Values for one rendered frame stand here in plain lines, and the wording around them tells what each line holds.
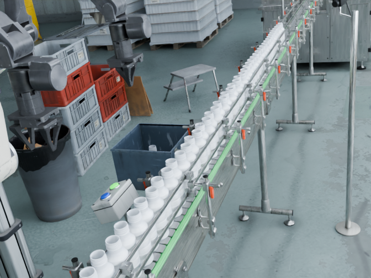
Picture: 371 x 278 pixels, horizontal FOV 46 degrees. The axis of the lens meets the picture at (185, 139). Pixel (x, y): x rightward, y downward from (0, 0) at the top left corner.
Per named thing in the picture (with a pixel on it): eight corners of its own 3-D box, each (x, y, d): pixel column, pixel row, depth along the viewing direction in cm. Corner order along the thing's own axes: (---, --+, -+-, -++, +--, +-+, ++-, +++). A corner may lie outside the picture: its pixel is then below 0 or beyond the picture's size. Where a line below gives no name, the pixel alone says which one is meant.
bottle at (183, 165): (179, 201, 150) (173, 158, 143) (175, 192, 155) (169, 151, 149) (196, 196, 151) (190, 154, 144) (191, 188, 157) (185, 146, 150)
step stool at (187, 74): (193, 90, 572) (189, 59, 555) (222, 101, 524) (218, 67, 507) (163, 101, 551) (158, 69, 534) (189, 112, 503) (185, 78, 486)
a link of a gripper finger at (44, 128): (53, 157, 101) (43, 119, 98) (28, 155, 104) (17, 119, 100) (69, 144, 107) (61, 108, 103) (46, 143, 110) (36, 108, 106)
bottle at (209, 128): (213, 160, 174) (209, 122, 167) (200, 158, 177) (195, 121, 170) (220, 153, 179) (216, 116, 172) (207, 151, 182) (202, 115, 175)
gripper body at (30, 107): (43, 124, 98) (35, 94, 95) (8, 123, 102) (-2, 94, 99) (61, 114, 104) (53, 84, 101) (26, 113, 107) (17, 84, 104)
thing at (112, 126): (108, 143, 454) (104, 123, 445) (74, 142, 467) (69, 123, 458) (132, 119, 506) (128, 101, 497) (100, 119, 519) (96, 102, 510)
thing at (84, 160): (82, 176, 392) (77, 155, 383) (42, 176, 403) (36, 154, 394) (109, 146, 445) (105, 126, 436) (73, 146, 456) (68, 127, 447)
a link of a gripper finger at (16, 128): (40, 156, 103) (30, 119, 99) (16, 155, 105) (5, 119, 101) (57, 144, 108) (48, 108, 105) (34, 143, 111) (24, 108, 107)
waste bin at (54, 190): (67, 229, 320) (44, 151, 293) (18, 223, 336) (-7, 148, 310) (99, 196, 358) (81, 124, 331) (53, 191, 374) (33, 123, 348)
